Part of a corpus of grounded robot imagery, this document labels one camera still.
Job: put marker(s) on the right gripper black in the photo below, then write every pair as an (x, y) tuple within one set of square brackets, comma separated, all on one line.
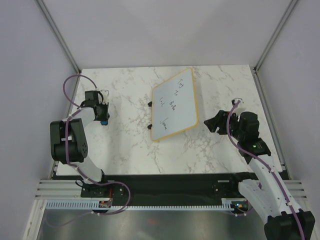
[(219, 121)]

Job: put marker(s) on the yellow framed whiteboard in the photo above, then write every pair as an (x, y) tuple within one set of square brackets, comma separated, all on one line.
[(174, 106)]

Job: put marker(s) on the aluminium front extrusion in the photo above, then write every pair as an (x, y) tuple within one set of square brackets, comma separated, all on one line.
[(58, 190)]

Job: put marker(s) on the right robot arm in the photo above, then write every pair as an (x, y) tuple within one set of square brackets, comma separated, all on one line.
[(283, 217)]

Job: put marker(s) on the aluminium frame rail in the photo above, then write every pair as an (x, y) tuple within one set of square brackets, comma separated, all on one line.
[(289, 84), (57, 34)]

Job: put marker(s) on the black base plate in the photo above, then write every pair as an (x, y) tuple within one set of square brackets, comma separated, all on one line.
[(171, 189)]

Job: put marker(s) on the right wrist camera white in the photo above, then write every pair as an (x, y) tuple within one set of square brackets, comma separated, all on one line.
[(237, 102)]

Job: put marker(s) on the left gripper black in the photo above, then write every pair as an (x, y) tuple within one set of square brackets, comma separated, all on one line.
[(103, 116)]

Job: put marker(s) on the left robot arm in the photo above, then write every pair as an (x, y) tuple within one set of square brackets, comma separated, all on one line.
[(68, 143)]

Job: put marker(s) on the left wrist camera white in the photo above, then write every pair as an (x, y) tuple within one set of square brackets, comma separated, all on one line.
[(103, 95)]

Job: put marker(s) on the white slotted cable duct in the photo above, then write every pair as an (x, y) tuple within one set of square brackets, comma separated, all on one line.
[(226, 204)]

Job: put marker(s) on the metal wire whiteboard stand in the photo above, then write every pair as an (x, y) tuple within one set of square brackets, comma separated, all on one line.
[(150, 105)]

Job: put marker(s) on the aluminium frame rail left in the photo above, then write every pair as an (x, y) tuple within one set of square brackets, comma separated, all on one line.
[(57, 34)]

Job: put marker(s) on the aluminium frame rail right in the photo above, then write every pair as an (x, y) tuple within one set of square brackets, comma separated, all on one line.
[(289, 84)]

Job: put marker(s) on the blue whiteboard eraser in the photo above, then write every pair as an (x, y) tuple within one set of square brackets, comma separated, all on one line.
[(104, 123)]

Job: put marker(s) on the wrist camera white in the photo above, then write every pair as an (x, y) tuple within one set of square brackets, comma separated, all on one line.
[(237, 102), (103, 95)]

